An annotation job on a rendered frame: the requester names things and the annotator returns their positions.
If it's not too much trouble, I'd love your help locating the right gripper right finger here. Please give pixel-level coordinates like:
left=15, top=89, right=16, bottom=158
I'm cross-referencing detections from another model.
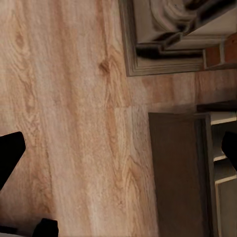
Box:
left=221, top=131, right=237, bottom=171

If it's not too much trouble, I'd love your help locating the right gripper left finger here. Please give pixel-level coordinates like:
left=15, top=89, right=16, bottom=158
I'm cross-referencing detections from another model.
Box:
left=0, top=131, right=26, bottom=191

